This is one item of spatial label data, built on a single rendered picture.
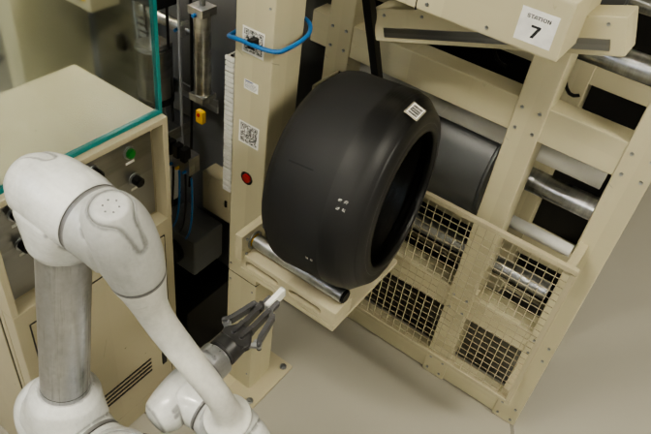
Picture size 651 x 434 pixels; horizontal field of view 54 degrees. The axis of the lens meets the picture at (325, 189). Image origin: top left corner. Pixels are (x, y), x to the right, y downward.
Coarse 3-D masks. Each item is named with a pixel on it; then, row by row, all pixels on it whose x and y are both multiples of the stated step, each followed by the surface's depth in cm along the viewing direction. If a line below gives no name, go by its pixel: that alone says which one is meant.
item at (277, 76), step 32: (256, 0) 158; (288, 0) 158; (288, 32) 164; (256, 64) 168; (288, 64) 171; (256, 96) 174; (288, 96) 179; (256, 160) 187; (256, 192) 194; (256, 288) 220; (256, 352) 246
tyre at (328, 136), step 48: (336, 96) 159; (384, 96) 159; (288, 144) 156; (336, 144) 152; (384, 144) 151; (432, 144) 183; (288, 192) 156; (336, 192) 151; (384, 192) 154; (288, 240) 162; (336, 240) 154; (384, 240) 198
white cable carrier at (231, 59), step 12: (228, 60) 177; (228, 72) 178; (228, 84) 180; (228, 96) 183; (228, 108) 185; (228, 120) 188; (228, 132) 190; (228, 144) 193; (228, 156) 196; (228, 168) 199; (228, 180) 202
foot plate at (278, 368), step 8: (272, 352) 272; (272, 360) 269; (280, 360) 269; (272, 368) 266; (280, 368) 266; (288, 368) 267; (264, 376) 263; (272, 376) 263; (280, 376) 264; (232, 384) 258; (240, 384) 259; (256, 384) 259; (264, 384) 260; (272, 384) 260; (232, 392) 255; (240, 392) 256; (248, 392) 256; (256, 392) 256; (264, 392) 257; (248, 400) 252; (256, 400) 254
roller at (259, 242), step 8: (256, 240) 194; (264, 240) 194; (256, 248) 194; (264, 248) 192; (272, 256) 191; (280, 264) 191; (288, 264) 189; (296, 272) 188; (304, 272) 186; (304, 280) 188; (312, 280) 185; (320, 280) 184; (320, 288) 185; (328, 288) 183; (336, 288) 182; (336, 296) 182; (344, 296) 181
